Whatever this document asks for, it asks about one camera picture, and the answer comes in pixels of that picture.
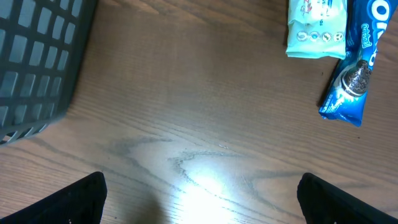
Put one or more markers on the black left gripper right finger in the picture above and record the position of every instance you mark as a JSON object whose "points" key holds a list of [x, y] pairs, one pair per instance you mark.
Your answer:
{"points": [[323, 203]]}

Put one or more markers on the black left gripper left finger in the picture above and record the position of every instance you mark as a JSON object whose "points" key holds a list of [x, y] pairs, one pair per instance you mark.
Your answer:
{"points": [[81, 202]]}

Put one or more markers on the mint green snack pack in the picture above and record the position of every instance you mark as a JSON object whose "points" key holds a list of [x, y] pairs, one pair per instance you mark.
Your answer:
{"points": [[317, 28]]}

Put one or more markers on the blue Oreo cookie pack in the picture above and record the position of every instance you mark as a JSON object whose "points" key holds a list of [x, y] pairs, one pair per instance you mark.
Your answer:
{"points": [[346, 96]]}

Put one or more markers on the grey plastic shopping basket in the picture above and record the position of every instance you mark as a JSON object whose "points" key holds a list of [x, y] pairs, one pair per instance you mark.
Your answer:
{"points": [[42, 46]]}

